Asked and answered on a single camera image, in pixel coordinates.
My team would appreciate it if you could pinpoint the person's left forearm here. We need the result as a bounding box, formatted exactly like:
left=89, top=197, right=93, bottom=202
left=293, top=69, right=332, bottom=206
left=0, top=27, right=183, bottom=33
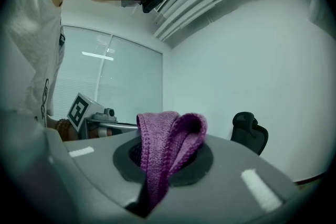
left=46, top=115, right=79, bottom=142

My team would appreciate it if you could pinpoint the person's left hand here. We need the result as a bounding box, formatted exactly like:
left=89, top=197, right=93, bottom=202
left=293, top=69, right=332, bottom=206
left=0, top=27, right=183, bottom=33
left=90, top=127, right=114, bottom=138

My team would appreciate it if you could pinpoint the brown bead bracelet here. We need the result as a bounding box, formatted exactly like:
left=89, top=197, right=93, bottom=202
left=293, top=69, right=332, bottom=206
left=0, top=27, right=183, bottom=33
left=55, top=118, right=72, bottom=140

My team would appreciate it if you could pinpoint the person's grey printed shirt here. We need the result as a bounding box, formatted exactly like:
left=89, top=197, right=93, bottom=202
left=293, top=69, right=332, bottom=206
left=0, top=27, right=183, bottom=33
left=0, top=0, right=66, bottom=126

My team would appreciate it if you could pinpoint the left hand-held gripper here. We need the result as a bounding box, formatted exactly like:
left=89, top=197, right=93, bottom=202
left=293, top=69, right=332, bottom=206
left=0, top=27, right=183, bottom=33
left=67, top=92, right=139, bottom=140

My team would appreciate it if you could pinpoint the purple knitted cloth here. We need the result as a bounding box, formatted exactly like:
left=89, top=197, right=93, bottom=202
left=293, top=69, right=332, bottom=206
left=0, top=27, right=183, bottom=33
left=136, top=110, right=208, bottom=215

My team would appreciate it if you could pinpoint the black mesh office chair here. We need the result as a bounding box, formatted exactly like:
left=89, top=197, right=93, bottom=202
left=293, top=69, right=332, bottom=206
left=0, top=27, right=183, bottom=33
left=230, top=111, right=269, bottom=156

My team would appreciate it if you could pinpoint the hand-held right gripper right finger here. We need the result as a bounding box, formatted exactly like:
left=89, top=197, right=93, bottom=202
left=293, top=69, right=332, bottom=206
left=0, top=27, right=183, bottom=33
left=149, top=133, right=300, bottom=224

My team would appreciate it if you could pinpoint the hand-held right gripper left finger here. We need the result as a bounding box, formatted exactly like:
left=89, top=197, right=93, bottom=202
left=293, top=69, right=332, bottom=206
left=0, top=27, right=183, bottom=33
left=48, top=130, right=148, bottom=224

